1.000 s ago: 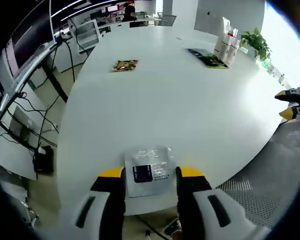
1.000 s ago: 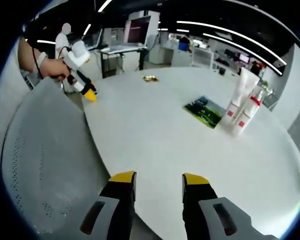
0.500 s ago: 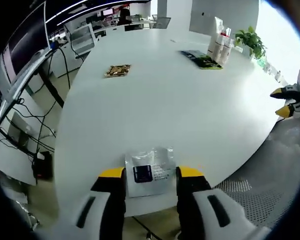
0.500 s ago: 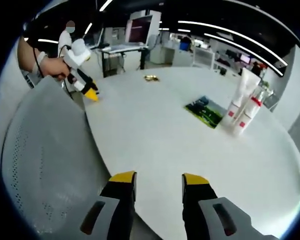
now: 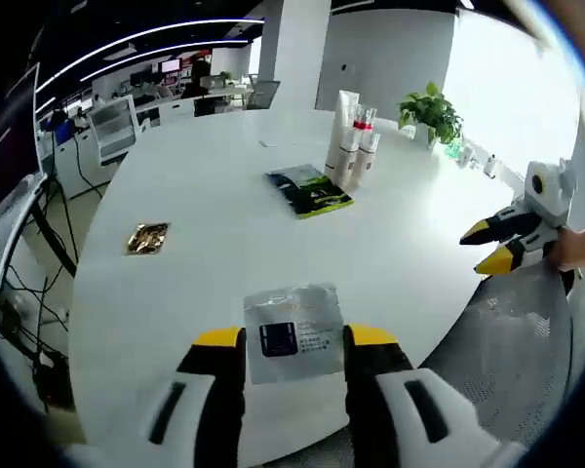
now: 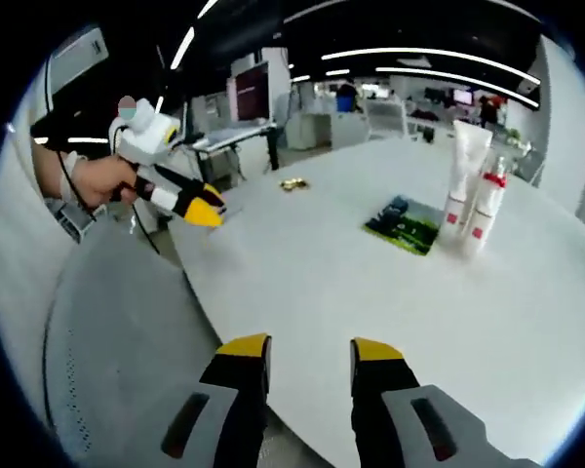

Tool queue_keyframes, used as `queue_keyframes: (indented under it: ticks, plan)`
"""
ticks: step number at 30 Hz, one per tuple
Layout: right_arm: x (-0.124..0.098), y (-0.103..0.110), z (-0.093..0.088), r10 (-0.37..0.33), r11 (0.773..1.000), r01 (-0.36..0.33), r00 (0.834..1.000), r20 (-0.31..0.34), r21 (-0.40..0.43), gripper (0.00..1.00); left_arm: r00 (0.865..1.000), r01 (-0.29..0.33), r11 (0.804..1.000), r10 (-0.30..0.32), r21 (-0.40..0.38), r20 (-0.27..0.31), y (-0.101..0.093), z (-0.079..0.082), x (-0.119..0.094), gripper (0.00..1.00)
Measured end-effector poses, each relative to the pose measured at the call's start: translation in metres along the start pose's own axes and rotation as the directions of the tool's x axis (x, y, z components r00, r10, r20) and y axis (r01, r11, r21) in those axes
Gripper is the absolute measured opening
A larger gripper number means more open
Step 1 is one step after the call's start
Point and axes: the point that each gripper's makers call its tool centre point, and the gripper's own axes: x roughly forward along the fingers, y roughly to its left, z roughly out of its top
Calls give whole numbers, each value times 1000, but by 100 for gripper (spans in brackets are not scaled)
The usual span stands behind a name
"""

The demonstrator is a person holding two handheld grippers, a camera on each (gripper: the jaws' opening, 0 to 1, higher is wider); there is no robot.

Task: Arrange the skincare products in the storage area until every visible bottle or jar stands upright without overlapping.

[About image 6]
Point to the person's left hand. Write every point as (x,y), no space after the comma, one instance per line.
(100,180)

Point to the white standing desk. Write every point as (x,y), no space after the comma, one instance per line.
(234,139)

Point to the white skincare tube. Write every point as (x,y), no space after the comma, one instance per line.
(468,156)

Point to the white wrist band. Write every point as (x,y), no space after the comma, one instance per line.
(69,175)

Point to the gold foil packet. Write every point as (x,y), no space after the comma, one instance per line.
(295,184)

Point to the computer monitor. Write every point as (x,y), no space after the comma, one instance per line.
(251,92)

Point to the grey mesh office chair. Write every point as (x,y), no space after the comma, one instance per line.
(117,341)

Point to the green and black packet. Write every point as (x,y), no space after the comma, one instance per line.
(402,224)

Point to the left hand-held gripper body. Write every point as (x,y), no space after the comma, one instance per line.
(146,139)

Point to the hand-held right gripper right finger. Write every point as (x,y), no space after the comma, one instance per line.
(375,385)

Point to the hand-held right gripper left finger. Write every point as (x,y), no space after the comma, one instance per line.
(244,385)

